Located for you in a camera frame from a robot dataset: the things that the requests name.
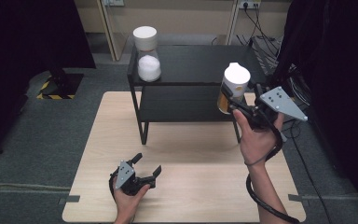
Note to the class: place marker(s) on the black two-tier shelf rack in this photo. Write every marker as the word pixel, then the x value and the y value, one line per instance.
pixel 195 65

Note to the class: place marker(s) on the grey metal grid panel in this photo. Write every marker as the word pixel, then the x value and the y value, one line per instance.
pixel 265 56

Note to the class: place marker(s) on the beige partition frame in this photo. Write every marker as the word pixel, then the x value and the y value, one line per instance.
pixel 110 31

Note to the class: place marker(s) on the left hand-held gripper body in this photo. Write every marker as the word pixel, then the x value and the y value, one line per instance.
pixel 126 177

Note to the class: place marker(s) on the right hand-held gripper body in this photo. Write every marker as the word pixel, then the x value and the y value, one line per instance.
pixel 279 101

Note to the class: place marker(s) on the black curtain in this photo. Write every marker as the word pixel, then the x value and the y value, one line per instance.
pixel 21 46
pixel 338 62

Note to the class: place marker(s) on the grey tape patch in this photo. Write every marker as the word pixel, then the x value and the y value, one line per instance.
pixel 298 197
pixel 70 199

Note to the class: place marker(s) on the white powder jar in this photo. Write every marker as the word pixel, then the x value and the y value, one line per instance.
pixel 148 67

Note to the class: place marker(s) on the person's right hand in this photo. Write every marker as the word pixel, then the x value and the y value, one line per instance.
pixel 258 143

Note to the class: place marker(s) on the person's left hand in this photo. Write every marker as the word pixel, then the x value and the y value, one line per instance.
pixel 127 203

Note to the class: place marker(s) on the white wall socket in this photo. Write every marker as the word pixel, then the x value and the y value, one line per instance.
pixel 114 2
pixel 249 3

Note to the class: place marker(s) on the orange spice jar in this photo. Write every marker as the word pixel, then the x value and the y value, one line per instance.
pixel 236 77

